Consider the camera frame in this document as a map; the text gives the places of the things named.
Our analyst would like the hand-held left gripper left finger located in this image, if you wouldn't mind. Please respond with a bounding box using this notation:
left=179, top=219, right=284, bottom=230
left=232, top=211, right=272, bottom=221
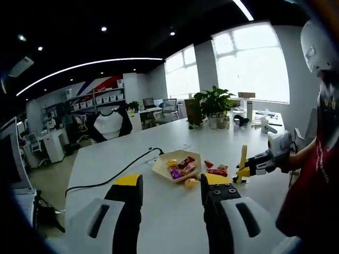
left=46, top=173, right=144, bottom=254

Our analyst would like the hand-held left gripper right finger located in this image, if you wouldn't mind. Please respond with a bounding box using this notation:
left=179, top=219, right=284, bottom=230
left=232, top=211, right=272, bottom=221
left=200, top=173, right=302, bottom=254

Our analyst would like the long red food packet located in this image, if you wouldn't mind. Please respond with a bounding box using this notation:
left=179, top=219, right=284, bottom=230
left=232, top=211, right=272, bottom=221
left=206, top=168, right=228, bottom=177

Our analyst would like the beige hexagonal container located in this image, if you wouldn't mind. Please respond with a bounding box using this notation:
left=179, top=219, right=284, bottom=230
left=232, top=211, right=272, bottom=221
left=152, top=149, right=204, bottom=184

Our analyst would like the white game controller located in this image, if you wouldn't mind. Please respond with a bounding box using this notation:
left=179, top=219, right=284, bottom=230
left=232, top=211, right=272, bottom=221
left=261, top=124, right=278, bottom=136

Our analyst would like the dark grey curved holder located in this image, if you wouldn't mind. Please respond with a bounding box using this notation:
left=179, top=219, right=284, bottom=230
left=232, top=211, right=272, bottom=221
left=237, top=116, right=250, bottom=131

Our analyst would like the white thermos bottle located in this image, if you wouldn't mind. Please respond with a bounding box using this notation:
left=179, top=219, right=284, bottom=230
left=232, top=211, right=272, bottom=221
left=247, top=99, right=254, bottom=125

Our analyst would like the large green potted plant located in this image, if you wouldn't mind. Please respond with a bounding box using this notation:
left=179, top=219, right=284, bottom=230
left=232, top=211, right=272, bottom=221
left=188, top=85, right=237, bottom=130

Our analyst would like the black laptop stand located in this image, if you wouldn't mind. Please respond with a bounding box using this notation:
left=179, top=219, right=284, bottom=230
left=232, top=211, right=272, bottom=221
left=33, top=189, right=66, bottom=234

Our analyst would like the brown paper bag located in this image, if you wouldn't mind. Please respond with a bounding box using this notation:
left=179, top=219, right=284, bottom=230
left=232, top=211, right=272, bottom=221
left=184, top=99, right=202, bottom=124

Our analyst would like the chair with black white shirt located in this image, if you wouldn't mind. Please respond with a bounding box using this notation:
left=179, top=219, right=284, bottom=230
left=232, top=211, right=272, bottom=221
left=87, top=108, right=133, bottom=144

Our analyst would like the wide bright window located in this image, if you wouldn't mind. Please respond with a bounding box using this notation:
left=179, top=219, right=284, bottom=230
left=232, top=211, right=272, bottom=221
left=211, top=22, right=291, bottom=104

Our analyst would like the white cabinet desk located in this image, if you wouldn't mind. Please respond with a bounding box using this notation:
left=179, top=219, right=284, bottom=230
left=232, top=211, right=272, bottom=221
left=127, top=107, right=165, bottom=132

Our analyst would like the white office desk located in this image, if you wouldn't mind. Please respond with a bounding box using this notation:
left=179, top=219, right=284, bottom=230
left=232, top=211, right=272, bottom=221
left=23, top=129, right=67, bottom=169

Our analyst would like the grey mesh office chair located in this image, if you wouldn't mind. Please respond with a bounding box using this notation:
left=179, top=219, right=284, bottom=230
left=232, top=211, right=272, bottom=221
left=161, top=98, right=179, bottom=120

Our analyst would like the white body-worn device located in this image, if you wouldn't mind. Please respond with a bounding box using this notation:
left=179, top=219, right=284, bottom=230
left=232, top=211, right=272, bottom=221
left=300, top=20, right=334, bottom=78

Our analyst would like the black desk monitor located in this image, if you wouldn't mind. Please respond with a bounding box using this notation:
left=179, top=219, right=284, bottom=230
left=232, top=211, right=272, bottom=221
left=142, top=97, right=156, bottom=110

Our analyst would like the narrow bright window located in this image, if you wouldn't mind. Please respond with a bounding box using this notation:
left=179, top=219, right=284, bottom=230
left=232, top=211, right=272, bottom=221
left=164, top=44, right=200, bottom=99

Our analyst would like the shelf of white storage bins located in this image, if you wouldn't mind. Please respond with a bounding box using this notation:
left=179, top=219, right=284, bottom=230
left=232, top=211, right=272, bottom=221
left=65, top=79, right=126, bottom=110

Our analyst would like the white mesh office chair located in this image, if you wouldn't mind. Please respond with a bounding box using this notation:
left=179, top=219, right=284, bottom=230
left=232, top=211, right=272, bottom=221
left=26, top=132, right=50, bottom=168

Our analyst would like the white laptop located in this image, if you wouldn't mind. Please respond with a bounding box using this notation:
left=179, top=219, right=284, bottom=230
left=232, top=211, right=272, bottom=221
left=0, top=116, right=34, bottom=191

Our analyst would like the straight ceiling light strip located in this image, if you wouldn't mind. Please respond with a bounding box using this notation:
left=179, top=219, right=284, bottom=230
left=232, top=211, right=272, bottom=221
left=233, top=0, right=255, bottom=21

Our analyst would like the curved ceiling light strip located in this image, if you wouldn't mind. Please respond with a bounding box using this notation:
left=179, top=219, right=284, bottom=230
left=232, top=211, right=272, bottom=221
left=15, top=57, right=164, bottom=96

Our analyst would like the black power cable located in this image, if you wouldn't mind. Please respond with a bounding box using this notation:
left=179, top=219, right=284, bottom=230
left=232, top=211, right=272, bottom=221
left=65, top=147, right=165, bottom=198

